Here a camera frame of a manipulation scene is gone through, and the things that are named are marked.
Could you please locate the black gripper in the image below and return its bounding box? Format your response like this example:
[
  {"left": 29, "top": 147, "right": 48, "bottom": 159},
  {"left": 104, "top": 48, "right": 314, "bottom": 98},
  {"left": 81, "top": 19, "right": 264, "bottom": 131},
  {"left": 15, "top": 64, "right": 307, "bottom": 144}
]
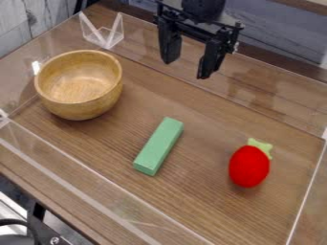
[{"left": 156, "top": 0, "right": 244, "bottom": 79}]

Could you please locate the black metal table frame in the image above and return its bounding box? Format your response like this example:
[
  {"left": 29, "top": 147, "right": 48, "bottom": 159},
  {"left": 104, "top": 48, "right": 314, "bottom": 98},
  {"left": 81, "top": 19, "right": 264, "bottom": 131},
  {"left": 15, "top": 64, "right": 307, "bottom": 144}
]
[{"left": 0, "top": 200, "right": 75, "bottom": 245}]

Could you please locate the wooden bowl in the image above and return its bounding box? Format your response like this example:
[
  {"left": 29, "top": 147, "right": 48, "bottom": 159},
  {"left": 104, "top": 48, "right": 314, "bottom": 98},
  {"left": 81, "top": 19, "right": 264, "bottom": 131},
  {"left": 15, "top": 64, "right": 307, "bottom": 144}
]
[{"left": 35, "top": 50, "right": 123, "bottom": 121}]

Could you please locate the red plush strawberry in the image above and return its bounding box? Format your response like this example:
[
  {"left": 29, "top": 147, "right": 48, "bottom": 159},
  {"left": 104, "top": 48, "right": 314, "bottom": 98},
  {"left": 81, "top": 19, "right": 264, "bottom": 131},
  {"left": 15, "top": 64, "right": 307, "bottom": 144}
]
[{"left": 228, "top": 138, "right": 274, "bottom": 188}]

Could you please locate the clear acrylic corner stand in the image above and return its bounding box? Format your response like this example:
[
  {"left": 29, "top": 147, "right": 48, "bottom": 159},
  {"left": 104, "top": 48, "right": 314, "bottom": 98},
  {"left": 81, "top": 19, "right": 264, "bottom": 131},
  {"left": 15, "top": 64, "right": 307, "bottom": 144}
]
[{"left": 77, "top": 12, "right": 124, "bottom": 50}]

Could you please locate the green rectangular block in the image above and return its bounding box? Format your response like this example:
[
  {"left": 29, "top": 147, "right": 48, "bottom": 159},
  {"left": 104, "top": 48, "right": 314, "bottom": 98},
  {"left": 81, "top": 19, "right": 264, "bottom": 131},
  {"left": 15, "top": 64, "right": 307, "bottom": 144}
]
[{"left": 134, "top": 117, "right": 184, "bottom": 176}]

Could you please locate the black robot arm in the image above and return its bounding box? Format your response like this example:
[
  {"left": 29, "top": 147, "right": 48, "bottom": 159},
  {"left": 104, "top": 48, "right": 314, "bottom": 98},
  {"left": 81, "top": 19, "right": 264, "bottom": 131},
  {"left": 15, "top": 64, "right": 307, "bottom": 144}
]
[{"left": 155, "top": 0, "right": 244, "bottom": 79}]

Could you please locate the clear acrylic front barrier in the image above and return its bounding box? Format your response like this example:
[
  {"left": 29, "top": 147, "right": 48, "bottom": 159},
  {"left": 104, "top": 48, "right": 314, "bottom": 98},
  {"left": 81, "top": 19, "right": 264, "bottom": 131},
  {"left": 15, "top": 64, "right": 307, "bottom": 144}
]
[{"left": 0, "top": 110, "right": 214, "bottom": 245}]

